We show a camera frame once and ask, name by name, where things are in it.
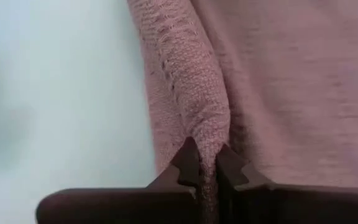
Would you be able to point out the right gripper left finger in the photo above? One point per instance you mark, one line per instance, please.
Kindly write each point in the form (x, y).
(120, 205)

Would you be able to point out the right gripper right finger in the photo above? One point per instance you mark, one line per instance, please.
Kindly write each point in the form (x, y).
(291, 205)

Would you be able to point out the grey towel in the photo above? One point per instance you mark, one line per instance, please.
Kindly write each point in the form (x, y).
(259, 77)

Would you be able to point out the teal table mat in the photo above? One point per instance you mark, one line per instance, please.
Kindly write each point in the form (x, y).
(57, 93)

